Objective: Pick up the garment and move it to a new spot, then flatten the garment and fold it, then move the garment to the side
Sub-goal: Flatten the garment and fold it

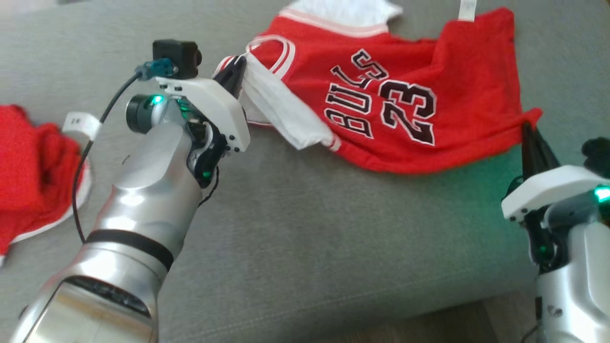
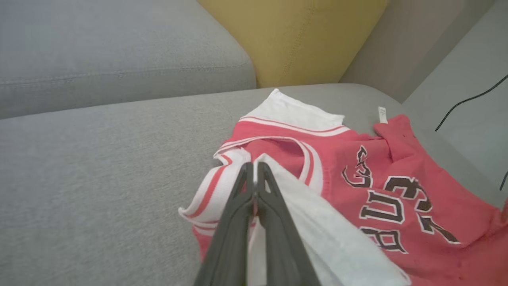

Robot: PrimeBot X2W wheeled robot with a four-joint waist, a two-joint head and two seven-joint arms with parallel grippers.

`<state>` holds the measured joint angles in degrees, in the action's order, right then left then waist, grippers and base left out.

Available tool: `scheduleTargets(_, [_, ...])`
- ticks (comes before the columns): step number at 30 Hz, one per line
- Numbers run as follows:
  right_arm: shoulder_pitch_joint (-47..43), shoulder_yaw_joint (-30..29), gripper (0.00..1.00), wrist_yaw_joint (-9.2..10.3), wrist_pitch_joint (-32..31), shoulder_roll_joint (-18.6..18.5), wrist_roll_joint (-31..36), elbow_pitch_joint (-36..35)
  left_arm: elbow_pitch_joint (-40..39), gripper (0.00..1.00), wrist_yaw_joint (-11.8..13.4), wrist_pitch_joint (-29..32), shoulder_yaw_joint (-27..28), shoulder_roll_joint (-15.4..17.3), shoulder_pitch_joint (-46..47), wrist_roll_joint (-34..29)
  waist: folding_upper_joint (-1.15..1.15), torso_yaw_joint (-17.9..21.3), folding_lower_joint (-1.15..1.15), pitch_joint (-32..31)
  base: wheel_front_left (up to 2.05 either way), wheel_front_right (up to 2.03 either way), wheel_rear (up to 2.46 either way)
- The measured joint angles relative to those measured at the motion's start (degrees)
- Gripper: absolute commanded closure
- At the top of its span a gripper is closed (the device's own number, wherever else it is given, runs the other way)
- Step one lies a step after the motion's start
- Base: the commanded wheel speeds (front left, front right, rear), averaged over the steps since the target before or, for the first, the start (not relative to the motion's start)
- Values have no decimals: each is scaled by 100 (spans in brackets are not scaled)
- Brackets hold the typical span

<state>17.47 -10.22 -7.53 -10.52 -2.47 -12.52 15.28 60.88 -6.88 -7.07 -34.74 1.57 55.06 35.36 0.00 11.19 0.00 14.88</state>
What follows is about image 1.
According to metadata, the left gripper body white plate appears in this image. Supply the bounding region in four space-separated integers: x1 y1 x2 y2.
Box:
160 76 251 184

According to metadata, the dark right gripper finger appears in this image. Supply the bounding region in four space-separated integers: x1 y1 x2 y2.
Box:
521 122 539 181
530 126 560 174

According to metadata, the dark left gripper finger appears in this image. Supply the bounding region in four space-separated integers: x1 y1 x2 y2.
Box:
217 56 244 85
224 56 248 100

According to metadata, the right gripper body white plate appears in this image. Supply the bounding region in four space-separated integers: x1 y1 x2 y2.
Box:
500 164 610 267

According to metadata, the red Bulls basketball jersey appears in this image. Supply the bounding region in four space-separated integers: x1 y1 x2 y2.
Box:
212 0 544 174

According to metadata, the red shorts white trim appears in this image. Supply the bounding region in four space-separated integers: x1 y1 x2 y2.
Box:
0 105 103 267

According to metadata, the grey sofa seat cushion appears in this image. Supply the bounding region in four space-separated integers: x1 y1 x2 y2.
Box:
0 0 610 343

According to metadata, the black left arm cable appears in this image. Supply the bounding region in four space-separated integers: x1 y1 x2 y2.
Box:
71 58 173 244

